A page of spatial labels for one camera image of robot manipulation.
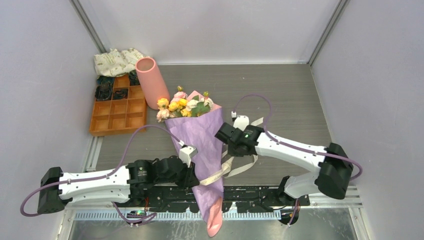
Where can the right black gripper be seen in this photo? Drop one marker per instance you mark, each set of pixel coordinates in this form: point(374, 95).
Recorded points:
point(232, 152)

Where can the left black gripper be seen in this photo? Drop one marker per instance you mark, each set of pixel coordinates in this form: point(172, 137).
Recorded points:
point(190, 179)

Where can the purple and pink wrapping paper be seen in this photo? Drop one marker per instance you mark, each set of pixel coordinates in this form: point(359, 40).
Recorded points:
point(200, 133)

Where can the artificial flower bunch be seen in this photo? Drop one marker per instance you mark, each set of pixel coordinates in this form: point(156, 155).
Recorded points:
point(183, 105)

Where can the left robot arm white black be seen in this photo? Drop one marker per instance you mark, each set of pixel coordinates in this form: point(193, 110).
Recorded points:
point(128, 183)

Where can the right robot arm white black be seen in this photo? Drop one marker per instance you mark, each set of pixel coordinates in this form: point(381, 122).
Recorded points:
point(329, 171)

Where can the pink cylindrical vase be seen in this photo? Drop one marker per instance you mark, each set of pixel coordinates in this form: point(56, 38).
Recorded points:
point(151, 81)

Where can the small green-lit circuit board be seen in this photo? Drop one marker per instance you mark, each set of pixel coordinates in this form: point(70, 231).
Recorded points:
point(133, 214)

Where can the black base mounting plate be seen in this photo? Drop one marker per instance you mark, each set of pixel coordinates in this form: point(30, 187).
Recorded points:
point(247, 199)

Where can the orange compartment tray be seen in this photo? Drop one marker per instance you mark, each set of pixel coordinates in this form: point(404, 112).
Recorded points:
point(116, 117)

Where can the dark bundle at tray top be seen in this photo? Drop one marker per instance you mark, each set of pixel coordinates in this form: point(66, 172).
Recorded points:
point(133, 78)

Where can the dark green cloth item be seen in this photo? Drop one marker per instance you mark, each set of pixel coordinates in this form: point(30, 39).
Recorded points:
point(105, 79)

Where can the cream patterned cloth bag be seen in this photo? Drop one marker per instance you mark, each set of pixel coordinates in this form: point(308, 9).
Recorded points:
point(116, 63)

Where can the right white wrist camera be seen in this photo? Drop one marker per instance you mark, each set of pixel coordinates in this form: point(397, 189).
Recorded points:
point(239, 121)

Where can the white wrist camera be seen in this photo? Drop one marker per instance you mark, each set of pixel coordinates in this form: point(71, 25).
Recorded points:
point(186, 153)
point(239, 121)

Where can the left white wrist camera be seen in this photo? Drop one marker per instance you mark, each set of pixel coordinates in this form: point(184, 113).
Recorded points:
point(186, 153)

